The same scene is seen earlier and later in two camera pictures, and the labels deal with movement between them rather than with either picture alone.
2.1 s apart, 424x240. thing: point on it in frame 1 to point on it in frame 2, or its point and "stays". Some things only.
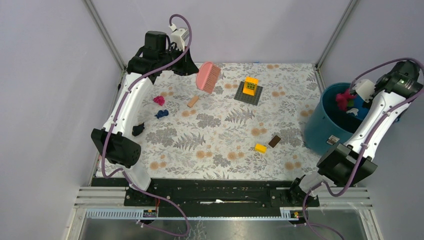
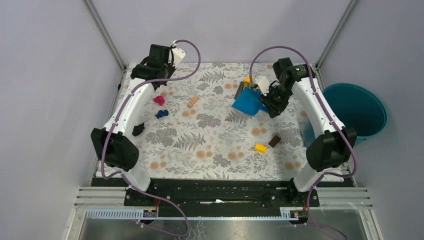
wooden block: (192, 101) stays
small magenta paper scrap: (159, 99) stays
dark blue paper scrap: (161, 113) stays
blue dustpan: (358, 103) to (249, 102)
